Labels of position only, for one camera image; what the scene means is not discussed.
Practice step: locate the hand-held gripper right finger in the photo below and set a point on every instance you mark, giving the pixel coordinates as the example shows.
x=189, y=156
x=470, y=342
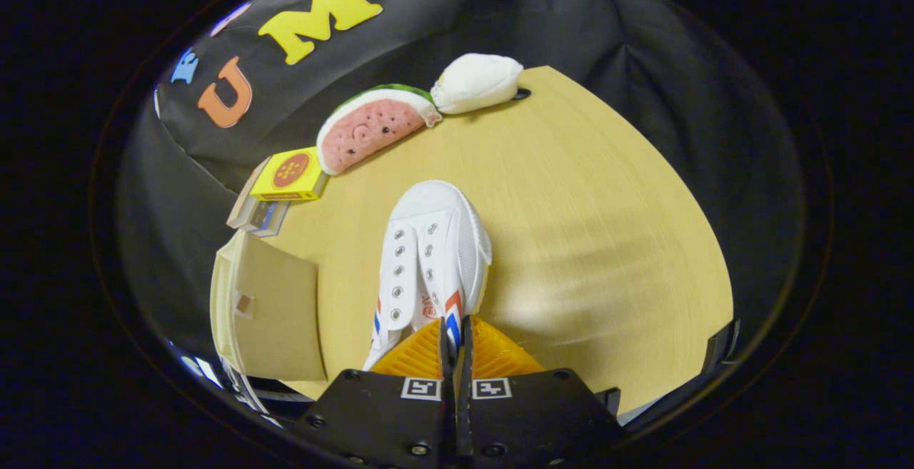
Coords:
x=528, y=419

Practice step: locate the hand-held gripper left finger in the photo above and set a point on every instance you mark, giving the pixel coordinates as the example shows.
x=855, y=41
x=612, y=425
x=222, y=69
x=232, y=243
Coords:
x=385, y=419

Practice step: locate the translucent white storage box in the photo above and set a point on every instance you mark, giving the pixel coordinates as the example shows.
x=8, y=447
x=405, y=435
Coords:
x=271, y=312

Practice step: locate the white striped canvas shoe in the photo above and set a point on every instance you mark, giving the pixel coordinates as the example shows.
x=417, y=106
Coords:
x=435, y=226

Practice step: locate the dark bar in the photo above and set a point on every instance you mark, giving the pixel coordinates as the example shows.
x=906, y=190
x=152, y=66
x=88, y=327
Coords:
x=721, y=348

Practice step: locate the blue book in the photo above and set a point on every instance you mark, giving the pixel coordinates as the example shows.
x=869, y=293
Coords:
x=271, y=216

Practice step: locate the white book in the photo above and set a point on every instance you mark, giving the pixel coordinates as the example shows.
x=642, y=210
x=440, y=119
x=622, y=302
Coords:
x=254, y=216

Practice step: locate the beige book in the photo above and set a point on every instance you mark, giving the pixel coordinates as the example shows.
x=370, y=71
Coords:
x=239, y=212

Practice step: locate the yellow book with red circle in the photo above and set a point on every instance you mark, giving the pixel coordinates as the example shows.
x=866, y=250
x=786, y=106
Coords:
x=289, y=173

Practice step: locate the watermelon slice plush toy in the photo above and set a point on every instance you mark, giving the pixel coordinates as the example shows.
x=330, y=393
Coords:
x=364, y=130

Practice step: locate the white plush toy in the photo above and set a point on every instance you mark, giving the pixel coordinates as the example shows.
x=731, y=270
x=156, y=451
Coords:
x=475, y=82

